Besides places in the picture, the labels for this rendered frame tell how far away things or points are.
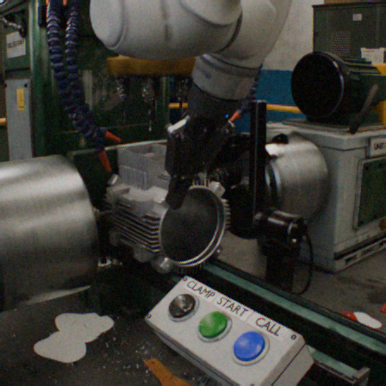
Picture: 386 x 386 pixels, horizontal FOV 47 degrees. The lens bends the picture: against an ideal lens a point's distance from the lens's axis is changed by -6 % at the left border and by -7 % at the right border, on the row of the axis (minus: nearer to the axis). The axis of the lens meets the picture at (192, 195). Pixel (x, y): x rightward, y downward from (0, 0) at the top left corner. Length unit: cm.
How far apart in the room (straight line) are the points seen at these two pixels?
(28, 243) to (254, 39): 43
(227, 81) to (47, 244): 35
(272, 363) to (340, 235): 84
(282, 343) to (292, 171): 66
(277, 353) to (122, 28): 34
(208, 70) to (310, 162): 51
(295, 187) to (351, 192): 23
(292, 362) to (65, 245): 42
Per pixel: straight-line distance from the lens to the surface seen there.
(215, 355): 44
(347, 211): 122
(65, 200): 73
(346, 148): 116
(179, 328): 48
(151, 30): 48
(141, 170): 91
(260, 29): 61
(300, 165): 106
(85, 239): 74
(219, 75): 65
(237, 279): 90
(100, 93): 111
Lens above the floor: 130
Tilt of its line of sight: 15 degrees down
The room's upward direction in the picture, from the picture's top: straight up
